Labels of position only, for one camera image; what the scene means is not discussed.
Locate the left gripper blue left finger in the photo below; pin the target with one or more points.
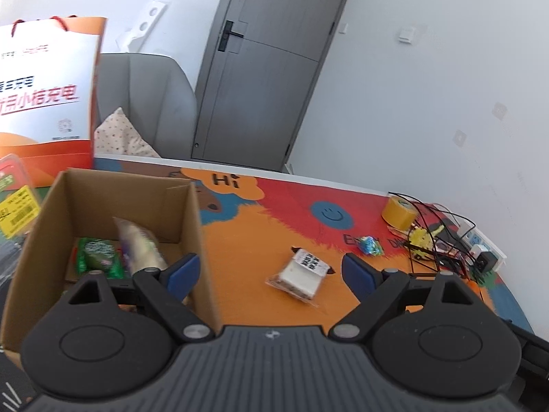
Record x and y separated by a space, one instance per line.
180 278

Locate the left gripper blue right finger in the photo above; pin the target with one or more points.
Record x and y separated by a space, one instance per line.
361 278

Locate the blue candy wrapper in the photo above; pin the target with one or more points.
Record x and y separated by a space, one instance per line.
369 246

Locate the purple wafer snack pack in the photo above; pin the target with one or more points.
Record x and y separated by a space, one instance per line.
139 247

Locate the black sesame cake pack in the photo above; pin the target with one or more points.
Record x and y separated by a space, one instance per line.
302 276

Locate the green snack packet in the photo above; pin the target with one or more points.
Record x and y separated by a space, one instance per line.
93 254

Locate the yellow toy figure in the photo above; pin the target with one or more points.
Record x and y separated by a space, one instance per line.
421 242

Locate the yellow tape roll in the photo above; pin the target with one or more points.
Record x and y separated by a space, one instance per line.
399 214

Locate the colourful cat table mat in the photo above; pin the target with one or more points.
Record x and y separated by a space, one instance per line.
252 218

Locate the white power strip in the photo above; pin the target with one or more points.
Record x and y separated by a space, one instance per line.
476 240

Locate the black power adapter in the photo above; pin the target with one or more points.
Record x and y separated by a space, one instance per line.
485 261

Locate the brown cardboard box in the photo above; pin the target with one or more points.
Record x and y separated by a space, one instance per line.
87 203

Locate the polka dot cushion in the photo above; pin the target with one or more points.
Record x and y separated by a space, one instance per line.
116 135

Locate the clear plastic food container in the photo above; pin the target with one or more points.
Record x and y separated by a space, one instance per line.
20 205

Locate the grey upholstered chair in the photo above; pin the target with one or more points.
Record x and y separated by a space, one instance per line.
156 96

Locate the grey door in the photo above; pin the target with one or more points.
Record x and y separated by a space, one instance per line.
253 97

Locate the white foam packaging piece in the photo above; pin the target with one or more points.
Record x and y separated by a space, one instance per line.
133 39

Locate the orange white paper gift bag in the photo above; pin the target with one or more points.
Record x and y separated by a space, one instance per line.
48 89

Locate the black wire stand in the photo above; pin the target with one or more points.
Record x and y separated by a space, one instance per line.
426 262

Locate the white wall switch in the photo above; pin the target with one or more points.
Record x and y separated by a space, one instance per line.
407 35

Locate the black door handle lock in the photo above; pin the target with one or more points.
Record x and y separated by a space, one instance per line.
226 33

